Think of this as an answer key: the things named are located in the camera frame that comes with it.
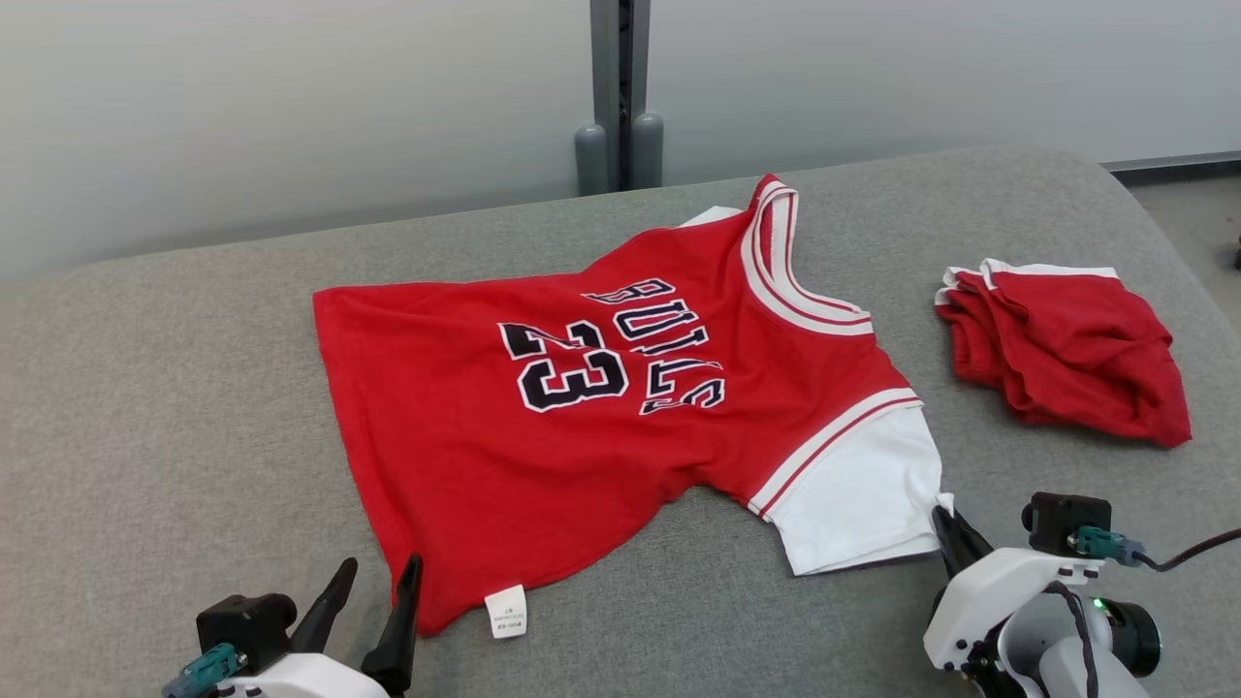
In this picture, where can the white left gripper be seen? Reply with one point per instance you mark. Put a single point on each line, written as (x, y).
(310, 679)

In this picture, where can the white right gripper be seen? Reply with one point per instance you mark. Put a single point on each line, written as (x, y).
(989, 591)

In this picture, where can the red Bulls 23 jersey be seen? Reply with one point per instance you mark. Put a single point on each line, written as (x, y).
(456, 446)

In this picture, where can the red shorts with white stripe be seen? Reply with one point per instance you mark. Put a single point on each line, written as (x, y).
(1076, 359)

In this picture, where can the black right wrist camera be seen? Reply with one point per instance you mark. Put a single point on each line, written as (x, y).
(1066, 522)

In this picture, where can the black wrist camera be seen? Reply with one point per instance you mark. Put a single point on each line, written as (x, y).
(242, 625)
(1066, 522)

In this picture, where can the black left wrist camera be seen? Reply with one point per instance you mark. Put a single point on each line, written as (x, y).
(242, 625)

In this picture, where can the grey cylindrical post foot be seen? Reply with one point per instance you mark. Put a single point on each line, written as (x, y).
(648, 150)
(590, 160)

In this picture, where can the grey metal partition post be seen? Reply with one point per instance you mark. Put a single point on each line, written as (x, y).
(619, 78)

